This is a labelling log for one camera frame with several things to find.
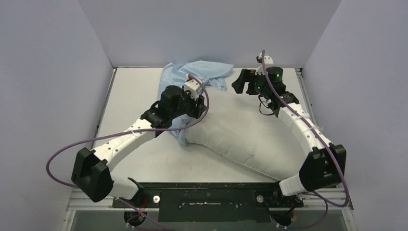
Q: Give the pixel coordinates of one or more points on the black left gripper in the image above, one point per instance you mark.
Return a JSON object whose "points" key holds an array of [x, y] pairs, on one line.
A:
{"points": [[197, 105]]}

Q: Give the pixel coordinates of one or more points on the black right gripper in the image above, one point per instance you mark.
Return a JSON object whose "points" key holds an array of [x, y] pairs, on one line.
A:
{"points": [[249, 82]]}

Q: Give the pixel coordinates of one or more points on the light blue pillowcase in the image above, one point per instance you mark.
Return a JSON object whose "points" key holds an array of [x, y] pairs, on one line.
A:
{"points": [[201, 78]]}

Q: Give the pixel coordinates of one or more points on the white pillow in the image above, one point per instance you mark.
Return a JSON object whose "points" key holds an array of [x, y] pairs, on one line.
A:
{"points": [[234, 129]]}

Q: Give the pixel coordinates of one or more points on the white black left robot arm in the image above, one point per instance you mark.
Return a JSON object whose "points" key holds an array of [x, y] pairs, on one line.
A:
{"points": [[92, 168]]}

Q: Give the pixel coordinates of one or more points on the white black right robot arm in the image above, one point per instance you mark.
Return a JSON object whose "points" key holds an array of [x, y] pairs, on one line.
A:
{"points": [[325, 161]]}

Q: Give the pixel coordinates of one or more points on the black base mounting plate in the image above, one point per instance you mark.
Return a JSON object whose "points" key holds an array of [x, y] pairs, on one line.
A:
{"points": [[215, 202]]}

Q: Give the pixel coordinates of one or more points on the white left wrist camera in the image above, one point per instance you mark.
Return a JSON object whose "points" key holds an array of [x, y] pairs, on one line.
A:
{"points": [[193, 86]]}

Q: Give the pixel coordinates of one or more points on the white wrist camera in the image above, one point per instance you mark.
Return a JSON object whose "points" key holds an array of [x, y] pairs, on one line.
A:
{"points": [[193, 86], [266, 59]]}

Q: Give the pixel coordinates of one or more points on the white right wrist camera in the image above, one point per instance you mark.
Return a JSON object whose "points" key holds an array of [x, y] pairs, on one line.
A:
{"points": [[266, 59]]}

